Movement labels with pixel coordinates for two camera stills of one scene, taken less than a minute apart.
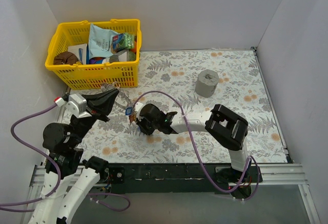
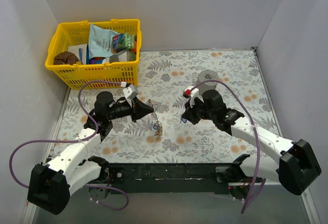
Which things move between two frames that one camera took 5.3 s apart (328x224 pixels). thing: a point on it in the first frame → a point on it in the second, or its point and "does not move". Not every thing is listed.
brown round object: x=65 y=58 does not move
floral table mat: x=189 y=81 does not move
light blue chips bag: x=100 y=41 does not move
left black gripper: x=94 y=109 → x=135 y=108
